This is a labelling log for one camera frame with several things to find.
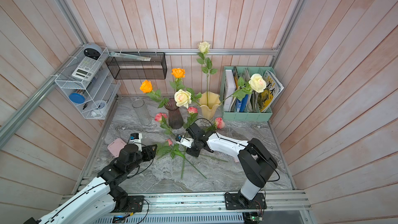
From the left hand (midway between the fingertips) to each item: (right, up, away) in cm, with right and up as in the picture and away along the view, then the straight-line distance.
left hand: (152, 148), depth 82 cm
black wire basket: (-26, +49, +22) cm, 60 cm away
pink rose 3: (0, +15, +21) cm, 26 cm away
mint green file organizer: (+71, +17, +20) cm, 76 cm away
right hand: (+20, -1, +7) cm, 22 cm away
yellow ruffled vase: (+32, +26, +12) cm, 43 cm away
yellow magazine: (+71, +34, +11) cm, 80 cm away
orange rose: (+3, -1, +8) cm, 9 cm away
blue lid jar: (-37, +27, -6) cm, 46 cm away
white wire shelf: (-35, +34, +4) cm, 49 cm away
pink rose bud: (+11, -3, +8) cm, 14 cm away
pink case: (-25, -2, +9) cm, 26 cm away
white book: (+44, +34, +8) cm, 56 cm away
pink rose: (+39, +11, +17) cm, 44 cm away
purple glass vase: (+10, +15, +16) cm, 24 cm away
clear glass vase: (-9, +19, +11) cm, 24 cm away
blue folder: (+52, +23, +15) cm, 59 cm away
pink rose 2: (+22, +19, +23) cm, 37 cm away
